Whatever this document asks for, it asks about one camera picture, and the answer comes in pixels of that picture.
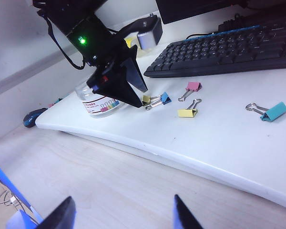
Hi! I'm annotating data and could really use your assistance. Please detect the black monitor cables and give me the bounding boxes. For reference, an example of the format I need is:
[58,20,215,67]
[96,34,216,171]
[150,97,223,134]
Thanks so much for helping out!
[185,13,244,40]

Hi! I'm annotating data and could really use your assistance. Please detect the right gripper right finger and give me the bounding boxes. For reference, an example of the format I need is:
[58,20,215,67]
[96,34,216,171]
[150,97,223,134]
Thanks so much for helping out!
[173,194,204,229]

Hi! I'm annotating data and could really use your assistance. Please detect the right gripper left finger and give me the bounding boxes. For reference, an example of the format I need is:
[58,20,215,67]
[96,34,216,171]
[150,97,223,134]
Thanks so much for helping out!
[41,196,76,229]

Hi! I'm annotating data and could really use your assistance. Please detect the black computer keyboard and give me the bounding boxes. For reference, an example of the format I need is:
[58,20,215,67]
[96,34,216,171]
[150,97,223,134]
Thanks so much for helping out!
[143,10,286,78]

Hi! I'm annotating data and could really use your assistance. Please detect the black computer monitor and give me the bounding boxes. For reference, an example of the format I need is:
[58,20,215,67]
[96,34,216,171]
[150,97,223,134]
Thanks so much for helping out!
[155,0,250,25]

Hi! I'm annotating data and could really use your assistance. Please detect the thin grey wire bundle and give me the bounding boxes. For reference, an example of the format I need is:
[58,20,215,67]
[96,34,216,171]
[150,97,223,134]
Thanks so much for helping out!
[0,188,23,208]

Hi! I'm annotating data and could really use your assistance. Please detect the aluminium partition frame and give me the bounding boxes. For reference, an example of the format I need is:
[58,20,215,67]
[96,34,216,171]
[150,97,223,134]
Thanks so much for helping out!
[0,46,72,100]

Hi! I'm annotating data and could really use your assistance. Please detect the clear plastic clip jar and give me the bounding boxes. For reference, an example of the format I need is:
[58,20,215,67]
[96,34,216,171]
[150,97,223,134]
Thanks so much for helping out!
[74,77,121,119]

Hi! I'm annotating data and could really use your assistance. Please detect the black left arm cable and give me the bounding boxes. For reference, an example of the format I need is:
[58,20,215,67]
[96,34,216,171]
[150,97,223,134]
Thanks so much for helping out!
[37,8,85,70]

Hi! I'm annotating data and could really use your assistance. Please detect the dark computer mouse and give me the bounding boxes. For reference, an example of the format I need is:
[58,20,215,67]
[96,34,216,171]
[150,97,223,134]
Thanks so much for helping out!
[23,107,49,128]

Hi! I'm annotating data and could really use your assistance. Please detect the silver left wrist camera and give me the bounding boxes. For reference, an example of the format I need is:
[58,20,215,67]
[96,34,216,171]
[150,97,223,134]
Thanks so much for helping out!
[120,13,163,50]

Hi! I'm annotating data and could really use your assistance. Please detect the teal binder clip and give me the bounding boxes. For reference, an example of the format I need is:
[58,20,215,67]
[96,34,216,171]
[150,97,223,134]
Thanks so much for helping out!
[245,102,286,122]

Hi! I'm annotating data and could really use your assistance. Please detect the white desk riser board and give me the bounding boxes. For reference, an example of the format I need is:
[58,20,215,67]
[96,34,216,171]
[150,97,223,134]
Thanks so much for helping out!
[34,14,286,212]

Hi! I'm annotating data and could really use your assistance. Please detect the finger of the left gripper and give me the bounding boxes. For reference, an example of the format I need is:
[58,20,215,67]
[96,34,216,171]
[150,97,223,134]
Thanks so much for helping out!
[92,69,143,107]
[120,45,148,93]

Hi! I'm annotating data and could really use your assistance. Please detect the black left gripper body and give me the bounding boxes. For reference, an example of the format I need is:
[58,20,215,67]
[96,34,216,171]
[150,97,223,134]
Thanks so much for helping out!
[85,45,138,90]

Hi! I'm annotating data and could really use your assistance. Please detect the blue metal frame bar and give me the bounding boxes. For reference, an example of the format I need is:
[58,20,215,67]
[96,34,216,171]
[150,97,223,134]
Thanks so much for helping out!
[0,158,45,229]

